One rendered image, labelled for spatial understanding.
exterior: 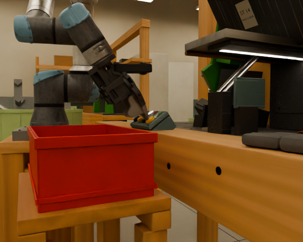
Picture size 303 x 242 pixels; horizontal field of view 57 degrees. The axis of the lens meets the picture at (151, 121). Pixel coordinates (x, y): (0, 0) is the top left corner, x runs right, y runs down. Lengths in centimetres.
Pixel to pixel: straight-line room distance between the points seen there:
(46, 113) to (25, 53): 689
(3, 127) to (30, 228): 110
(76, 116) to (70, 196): 108
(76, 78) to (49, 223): 76
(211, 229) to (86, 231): 83
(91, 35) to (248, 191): 53
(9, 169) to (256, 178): 84
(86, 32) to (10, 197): 64
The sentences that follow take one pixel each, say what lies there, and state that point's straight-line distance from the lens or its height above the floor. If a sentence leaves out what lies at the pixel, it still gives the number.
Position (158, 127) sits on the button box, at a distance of 82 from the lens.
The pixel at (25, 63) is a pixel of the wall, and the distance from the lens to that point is 798.
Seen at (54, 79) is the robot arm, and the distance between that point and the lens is 117.
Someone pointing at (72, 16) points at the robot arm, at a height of 119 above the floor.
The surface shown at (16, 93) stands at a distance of 184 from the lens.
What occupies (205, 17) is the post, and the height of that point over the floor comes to 147.
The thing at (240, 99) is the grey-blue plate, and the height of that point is 99.
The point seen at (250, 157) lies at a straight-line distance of 47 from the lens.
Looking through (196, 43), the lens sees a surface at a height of 112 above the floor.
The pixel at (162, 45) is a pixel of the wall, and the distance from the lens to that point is 891.
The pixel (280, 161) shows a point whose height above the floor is 89.
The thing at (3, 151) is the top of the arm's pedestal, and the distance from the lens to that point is 108.
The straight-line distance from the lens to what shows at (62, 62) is 750.
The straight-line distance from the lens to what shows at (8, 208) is 113.
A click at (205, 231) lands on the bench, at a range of 173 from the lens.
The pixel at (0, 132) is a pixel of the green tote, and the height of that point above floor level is 85.
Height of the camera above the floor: 97
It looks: 3 degrees down
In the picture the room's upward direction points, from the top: straight up
